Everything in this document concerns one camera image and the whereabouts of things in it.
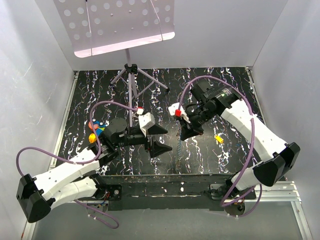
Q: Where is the aluminium rail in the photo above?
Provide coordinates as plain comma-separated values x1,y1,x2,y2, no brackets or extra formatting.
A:
225,181,313,240

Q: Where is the orange blue toy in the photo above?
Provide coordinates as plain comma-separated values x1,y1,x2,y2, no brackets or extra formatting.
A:
88,118,107,134

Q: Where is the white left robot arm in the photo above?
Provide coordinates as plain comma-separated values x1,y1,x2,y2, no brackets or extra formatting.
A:
16,114,172,223

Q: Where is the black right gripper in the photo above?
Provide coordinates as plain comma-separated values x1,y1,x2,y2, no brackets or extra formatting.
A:
178,105,216,141

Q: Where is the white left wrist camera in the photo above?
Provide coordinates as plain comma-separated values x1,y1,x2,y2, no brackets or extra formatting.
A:
136,107,156,137

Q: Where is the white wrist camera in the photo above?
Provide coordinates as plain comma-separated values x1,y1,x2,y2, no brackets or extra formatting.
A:
168,102,190,123
136,107,156,137

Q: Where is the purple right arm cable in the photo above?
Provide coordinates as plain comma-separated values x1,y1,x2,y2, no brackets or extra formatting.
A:
178,75,263,218

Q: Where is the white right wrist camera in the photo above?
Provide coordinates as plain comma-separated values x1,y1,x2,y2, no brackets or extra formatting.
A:
168,102,190,123

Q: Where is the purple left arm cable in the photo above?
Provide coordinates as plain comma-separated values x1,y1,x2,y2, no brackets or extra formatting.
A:
16,100,141,230

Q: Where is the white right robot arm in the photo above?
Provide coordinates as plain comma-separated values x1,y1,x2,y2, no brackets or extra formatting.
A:
169,80,301,199

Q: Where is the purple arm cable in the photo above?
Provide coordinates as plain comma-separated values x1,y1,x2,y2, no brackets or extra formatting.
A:
178,75,263,218
16,100,141,230

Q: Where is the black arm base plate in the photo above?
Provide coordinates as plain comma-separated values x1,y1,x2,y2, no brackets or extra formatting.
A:
84,172,253,212

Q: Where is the yellow capped key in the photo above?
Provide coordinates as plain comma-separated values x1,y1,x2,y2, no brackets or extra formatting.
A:
215,135,224,144

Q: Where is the yellow blue toy block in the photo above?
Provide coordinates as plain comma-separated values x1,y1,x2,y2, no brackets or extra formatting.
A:
88,133,97,144

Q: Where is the white perforated music stand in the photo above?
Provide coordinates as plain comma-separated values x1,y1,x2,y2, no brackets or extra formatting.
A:
52,0,176,127

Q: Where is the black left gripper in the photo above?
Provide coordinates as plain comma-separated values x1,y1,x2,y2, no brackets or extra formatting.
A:
114,123,172,157

